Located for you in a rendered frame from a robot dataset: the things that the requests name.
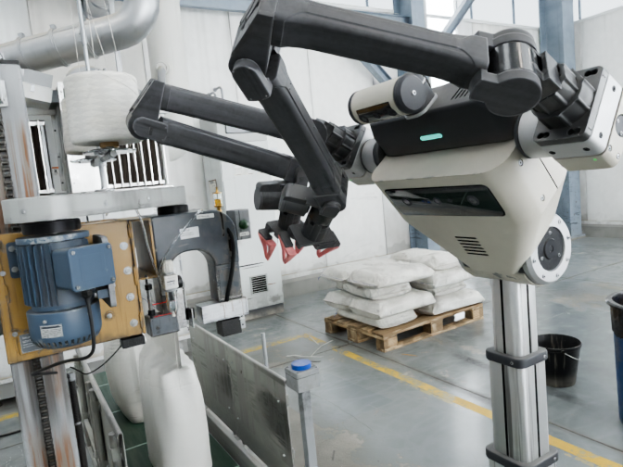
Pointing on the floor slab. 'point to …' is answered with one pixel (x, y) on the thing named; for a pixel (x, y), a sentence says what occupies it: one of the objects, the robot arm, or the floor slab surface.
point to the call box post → (307, 429)
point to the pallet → (387, 339)
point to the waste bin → (617, 341)
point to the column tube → (26, 405)
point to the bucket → (560, 359)
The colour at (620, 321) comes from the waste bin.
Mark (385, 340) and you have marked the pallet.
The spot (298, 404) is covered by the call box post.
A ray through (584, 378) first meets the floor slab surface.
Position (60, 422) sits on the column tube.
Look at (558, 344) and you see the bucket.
